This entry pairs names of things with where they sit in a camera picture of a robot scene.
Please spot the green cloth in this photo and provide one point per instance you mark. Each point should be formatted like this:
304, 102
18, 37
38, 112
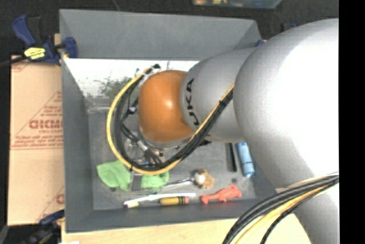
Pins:
112, 174

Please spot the metal spoon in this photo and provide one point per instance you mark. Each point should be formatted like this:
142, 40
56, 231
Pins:
179, 182

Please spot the yellow crayon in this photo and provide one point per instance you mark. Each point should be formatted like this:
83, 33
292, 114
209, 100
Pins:
174, 200

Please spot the tan fuzzy toy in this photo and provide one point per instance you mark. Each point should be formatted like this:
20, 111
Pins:
209, 178

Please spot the black stick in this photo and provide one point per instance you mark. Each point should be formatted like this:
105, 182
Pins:
232, 157

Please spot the red-orange toy lobster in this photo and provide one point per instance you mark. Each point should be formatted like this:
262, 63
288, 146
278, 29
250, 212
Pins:
221, 195

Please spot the light blue plastic tube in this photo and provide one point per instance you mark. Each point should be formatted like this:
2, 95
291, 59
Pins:
245, 158

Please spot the brown cardboard board red print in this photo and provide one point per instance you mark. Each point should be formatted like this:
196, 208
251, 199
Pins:
34, 157

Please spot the grey metal bin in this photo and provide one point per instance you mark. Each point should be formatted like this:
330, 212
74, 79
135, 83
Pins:
142, 34

